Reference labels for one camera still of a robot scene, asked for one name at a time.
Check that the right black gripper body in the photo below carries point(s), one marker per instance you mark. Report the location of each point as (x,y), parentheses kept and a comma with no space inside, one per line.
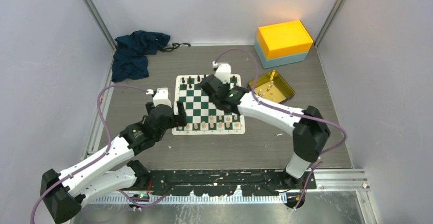
(216,102)

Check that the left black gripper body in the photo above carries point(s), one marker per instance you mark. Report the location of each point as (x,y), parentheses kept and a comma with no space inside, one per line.
(174,122)

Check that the gold metal tin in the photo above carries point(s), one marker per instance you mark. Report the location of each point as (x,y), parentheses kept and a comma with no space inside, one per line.
(272,86)

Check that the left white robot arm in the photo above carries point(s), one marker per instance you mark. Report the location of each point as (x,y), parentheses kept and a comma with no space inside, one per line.
(65,193)

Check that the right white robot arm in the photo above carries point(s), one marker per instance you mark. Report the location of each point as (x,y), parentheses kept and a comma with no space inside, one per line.
(306,126)

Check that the green white chess board mat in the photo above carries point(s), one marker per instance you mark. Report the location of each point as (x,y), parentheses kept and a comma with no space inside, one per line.
(198,109)

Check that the light blue box base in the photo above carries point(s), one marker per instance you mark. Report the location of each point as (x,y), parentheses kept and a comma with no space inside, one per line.
(269,63)

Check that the dark blue cloth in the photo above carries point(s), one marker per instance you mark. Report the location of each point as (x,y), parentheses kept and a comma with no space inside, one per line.
(130,58)

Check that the yellow box lid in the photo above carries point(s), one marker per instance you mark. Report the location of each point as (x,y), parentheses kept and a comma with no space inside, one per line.
(283,39)

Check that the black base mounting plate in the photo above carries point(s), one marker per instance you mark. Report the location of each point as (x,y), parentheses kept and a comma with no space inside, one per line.
(252,182)

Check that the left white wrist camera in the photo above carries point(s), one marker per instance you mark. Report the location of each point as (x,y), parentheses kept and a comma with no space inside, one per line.
(160,96)

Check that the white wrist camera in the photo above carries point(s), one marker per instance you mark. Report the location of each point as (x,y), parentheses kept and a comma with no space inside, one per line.
(160,96)
(222,71)

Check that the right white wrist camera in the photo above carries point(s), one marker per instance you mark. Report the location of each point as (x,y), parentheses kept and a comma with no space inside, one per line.
(222,71)

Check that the aluminium front rail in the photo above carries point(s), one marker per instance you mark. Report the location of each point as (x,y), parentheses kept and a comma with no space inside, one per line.
(237,198)

